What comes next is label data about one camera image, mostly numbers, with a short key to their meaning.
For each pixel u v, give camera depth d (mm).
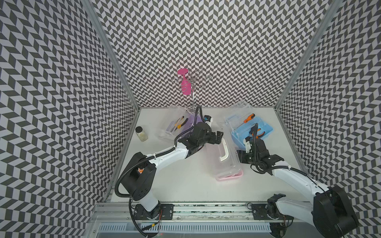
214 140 742
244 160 763
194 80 1046
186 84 1014
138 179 437
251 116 990
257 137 969
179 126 963
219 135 751
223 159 735
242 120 1029
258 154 652
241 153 758
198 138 637
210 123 749
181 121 990
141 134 934
